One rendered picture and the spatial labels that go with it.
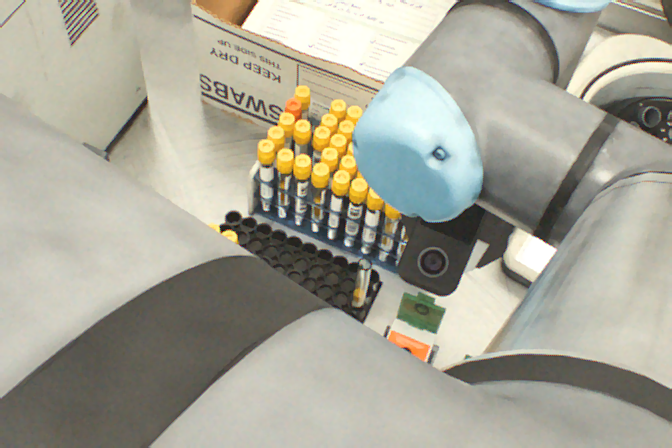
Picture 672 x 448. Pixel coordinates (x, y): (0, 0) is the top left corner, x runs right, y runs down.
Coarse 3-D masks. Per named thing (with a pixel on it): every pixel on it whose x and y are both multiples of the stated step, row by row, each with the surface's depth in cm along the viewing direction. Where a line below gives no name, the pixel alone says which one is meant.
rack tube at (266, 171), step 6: (264, 168) 85; (270, 168) 85; (264, 174) 86; (270, 174) 86; (264, 180) 86; (264, 186) 87; (264, 192) 88; (270, 192) 88; (264, 204) 90; (270, 204) 90; (264, 210) 91
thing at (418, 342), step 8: (392, 328) 78; (400, 328) 78; (408, 328) 78; (416, 328) 78; (392, 336) 78; (400, 336) 78; (408, 336) 78; (416, 336) 78; (424, 336) 78; (432, 336) 78; (400, 344) 77; (408, 344) 77; (416, 344) 77; (424, 344) 77; (432, 344) 77; (416, 352) 77; (424, 352) 77; (424, 360) 77
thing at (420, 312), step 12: (408, 300) 76; (420, 300) 75; (432, 300) 75; (408, 312) 77; (420, 312) 77; (432, 312) 76; (444, 312) 75; (408, 324) 78; (420, 324) 78; (432, 324) 77
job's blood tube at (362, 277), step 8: (360, 264) 79; (368, 264) 79; (360, 272) 78; (368, 272) 78; (360, 280) 79; (368, 280) 80; (360, 288) 81; (352, 296) 83; (360, 296) 82; (352, 304) 84; (360, 304) 84
